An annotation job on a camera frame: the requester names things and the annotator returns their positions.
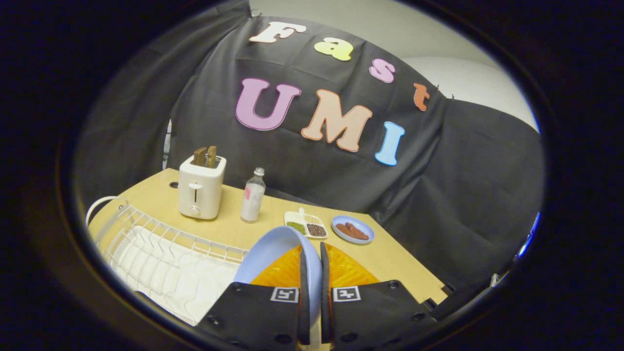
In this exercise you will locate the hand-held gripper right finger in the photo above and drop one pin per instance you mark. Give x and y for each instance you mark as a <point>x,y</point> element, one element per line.
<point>325,302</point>

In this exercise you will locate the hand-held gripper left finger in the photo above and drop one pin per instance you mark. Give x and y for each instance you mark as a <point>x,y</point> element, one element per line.
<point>304,302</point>

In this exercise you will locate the light blue plate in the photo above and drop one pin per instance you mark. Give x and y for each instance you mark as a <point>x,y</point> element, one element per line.
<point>273,256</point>

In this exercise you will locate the white divided dish with beans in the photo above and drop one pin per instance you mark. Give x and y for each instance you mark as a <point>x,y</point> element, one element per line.
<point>307,224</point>

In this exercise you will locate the blue plate with sausages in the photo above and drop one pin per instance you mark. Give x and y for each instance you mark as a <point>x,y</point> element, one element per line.
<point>353,229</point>

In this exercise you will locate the clear bottle with pink label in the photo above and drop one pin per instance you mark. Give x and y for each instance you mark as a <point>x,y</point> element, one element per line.
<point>253,195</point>

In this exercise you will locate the black backdrop cloth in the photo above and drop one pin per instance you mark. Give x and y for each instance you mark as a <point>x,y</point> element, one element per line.
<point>317,161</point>

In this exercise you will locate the white toaster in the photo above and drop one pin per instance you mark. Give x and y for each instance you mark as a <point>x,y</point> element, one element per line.
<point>201,187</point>

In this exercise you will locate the brown toast slice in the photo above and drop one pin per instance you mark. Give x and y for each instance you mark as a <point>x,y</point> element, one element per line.
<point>199,156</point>
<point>211,156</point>

